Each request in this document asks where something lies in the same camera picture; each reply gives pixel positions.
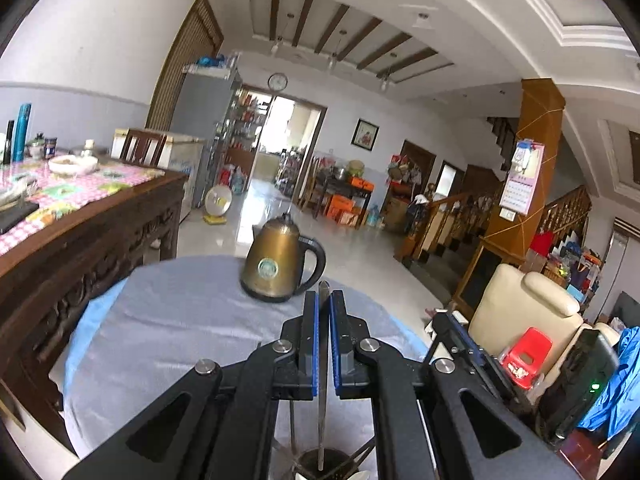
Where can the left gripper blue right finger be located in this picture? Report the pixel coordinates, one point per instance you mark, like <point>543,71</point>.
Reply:
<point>343,355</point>

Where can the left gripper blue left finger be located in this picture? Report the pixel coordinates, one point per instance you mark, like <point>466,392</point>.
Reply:
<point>309,346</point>

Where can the dark metal chopstick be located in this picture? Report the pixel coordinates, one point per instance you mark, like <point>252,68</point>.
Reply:
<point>324,347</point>
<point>357,454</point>
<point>291,424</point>

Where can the dark metal utensil holder cup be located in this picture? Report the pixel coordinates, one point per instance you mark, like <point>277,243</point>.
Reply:
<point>335,465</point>

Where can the red plastic child chair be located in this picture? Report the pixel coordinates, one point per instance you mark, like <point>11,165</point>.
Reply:
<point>523,361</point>

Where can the gold electric kettle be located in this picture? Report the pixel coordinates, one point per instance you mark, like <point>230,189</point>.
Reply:
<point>282,262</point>

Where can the cream leather sofa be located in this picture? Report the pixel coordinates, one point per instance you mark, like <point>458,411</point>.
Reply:
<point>514,301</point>

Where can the dark wooden side table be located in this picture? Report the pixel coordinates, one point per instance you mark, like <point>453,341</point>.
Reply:
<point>330,187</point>

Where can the wooden stair railing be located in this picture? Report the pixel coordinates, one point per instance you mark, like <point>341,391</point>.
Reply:
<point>445,224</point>

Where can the small white floor fan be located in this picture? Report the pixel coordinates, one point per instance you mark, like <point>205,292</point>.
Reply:
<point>216,204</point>

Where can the carved dark wooden sideboard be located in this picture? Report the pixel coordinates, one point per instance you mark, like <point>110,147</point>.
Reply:
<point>48,280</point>

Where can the grey refrigerator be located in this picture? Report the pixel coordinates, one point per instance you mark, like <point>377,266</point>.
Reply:
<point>200,129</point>

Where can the teal thermos bottle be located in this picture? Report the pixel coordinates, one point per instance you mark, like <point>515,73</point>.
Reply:
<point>20,132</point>

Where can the framed wall picture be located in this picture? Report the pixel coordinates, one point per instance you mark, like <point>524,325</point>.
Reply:
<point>365,135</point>

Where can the wall calendar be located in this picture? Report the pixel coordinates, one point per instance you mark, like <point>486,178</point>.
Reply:
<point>521,181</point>

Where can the round wall clock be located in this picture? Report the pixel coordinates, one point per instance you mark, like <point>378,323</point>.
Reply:
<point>277,82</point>

